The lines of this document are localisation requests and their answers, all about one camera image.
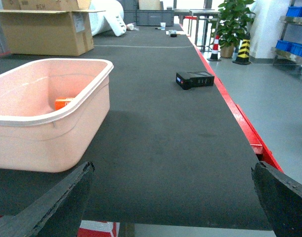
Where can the potted green plant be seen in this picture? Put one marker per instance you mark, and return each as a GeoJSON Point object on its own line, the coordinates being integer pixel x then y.
{"type": "Point", "coordinates": [232, 24]}

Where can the far red white cone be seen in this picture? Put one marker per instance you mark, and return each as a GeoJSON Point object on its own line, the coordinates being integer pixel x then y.
{"type": "Point", "coordinates": [214, 54]}

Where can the red metal table frame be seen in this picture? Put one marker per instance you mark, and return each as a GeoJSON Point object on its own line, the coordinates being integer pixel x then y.
{"type": "Point", "coordinates": [239, 111]}

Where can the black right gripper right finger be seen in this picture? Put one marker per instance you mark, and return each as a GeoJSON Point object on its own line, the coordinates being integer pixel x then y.
{"type": "Point", "coordinates": [281, 199]}

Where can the pink plastic storage box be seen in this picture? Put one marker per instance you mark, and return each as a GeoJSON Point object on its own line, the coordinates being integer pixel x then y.
{"type": "Point", "coordinates": [36, 137]}

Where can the black table mat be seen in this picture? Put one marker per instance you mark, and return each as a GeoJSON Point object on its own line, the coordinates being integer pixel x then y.
{"type": "Point", "coordinates": [153, 128]}

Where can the white paper cup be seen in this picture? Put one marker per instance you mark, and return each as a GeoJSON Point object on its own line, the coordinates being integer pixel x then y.
{"type": "Point", "coordinates": [162, 26]}

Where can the open cardboard box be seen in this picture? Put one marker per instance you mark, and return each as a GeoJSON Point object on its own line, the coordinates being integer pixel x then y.
{"type": "Point", "coordinates": [47, 27]}

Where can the grey plastic crate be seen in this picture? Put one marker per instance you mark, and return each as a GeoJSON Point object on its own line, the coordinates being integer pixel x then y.
{"type": "Point", "coordinates": [147, 12]}

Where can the black battery pack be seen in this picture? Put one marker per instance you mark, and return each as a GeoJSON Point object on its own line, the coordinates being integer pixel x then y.
{"type": "Point", "coordinates": [188, 80]}

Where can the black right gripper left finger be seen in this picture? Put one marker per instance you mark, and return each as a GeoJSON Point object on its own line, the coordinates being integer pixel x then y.
{"type": "Point", "coordinates": [58, 213]}

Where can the steel shelf with blue bins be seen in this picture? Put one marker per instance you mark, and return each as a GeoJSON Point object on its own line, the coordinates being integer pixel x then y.
{"type": "Point", "coordinates": [288, 49]}

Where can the orange cylindrical capacitor 4680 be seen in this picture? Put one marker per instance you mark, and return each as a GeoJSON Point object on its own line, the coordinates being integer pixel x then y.
{"type": "Point", "coordinates": [61, 102]}

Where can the yellow black striped cone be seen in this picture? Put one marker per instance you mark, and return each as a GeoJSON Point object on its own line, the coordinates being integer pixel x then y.
{"type": "Point", "coordinates": [243, 56]}

